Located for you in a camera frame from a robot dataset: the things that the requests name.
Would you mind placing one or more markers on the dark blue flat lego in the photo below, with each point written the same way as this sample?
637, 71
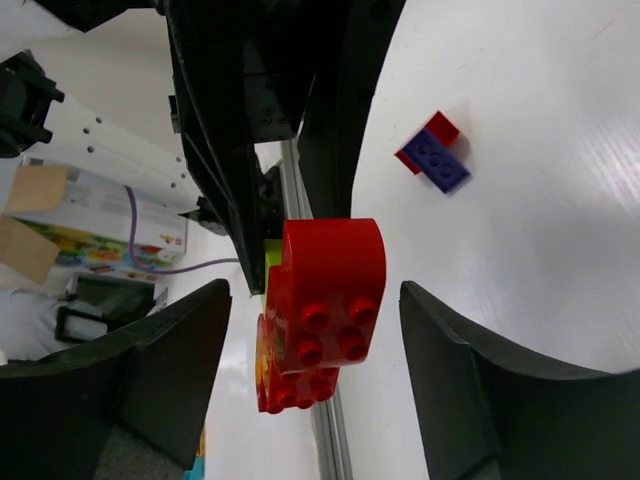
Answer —
437, 162

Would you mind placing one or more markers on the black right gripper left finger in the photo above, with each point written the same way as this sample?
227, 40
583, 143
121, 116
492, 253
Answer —
129, 405

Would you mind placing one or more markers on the red rounded lego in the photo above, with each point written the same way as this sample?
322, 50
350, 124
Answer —
446, 132

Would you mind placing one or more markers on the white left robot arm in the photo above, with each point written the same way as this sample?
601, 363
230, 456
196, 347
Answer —
40, 120

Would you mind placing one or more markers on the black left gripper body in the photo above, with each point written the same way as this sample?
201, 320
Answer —
250, 72

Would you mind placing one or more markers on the lego cardboard box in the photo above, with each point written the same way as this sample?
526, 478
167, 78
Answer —
50, 223

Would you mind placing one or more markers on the red stepped lego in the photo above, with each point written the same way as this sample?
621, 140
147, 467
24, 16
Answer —
322, 306

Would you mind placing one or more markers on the green stepped lego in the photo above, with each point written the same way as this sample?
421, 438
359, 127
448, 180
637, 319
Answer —
273, 253

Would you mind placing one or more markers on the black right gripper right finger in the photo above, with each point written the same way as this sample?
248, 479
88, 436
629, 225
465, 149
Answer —
489, 408

